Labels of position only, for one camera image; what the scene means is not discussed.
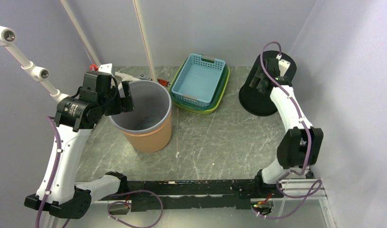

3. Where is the black plastic bucket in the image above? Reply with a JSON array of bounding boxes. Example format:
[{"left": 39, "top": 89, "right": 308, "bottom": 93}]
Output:
[{"left": 239, "top": 50, "right": 297, "bottom": 116}]

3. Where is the grey plastic bucket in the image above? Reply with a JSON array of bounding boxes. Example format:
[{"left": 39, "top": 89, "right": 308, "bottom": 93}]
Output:
[{"left": 109, "top": 80, "right": 172, "bottom": 134}]

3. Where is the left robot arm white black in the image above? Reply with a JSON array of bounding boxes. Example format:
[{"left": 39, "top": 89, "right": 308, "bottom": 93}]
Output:
[{"left": 24, "top": 71, "right": 134, "bottom": 219}]

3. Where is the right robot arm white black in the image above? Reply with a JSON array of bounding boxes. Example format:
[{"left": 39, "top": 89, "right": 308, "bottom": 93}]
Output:
[{"left": 254, "top": 55, "right": 323, "bottom": 197}]

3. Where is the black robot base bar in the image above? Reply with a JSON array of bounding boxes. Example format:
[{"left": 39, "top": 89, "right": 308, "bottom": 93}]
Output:
[{"left": 104, "top": 175, "right": 283, "bottom": 212}]

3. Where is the orange plastic bucket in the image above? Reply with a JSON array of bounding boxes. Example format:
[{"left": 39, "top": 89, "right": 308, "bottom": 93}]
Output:
[{"left": 122, "top": 115, "right": 172, "bottom": 153}]

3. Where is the small red clip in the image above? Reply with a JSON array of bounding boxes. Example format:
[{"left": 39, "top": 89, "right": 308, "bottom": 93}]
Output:
[{"left": 157, "top": 78, "right": 171, "bottom": 87}]

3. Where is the green plastic basket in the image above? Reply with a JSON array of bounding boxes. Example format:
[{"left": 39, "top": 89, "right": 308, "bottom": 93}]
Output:
[{"left": 169, "top": 59, "right": 230, "bottom": 114}]

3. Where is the light blue plastic basket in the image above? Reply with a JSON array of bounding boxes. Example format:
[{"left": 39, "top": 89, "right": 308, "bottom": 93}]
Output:
[{"left": 171, "top": 53, "right": 226, "bottom": 107}]

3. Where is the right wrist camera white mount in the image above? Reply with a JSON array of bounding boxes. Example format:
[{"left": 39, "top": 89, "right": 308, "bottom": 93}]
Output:
[{"left": 276, "top": 54, "right": 291, "bottom": 77}]

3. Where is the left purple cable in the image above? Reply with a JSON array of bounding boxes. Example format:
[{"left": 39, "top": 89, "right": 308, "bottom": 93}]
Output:
[{"left": 34, "top": 116, "right": 71, "bottom": 228}]

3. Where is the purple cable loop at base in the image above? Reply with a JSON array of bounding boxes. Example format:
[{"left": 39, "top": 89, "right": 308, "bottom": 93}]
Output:
[{"left": 106, "top": 189, "right": 164, "bottom": 228}]

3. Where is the aluminium rail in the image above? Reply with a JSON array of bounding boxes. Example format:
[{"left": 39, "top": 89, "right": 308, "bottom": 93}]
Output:
[{"left": 75, "top": 179, "right": 328, "bottom": 204}]

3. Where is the white pvc pipe frame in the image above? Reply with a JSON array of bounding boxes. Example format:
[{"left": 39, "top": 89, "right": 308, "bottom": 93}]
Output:
[{"left": 0, "top": 0, "right": 157, "bottom": 103}]

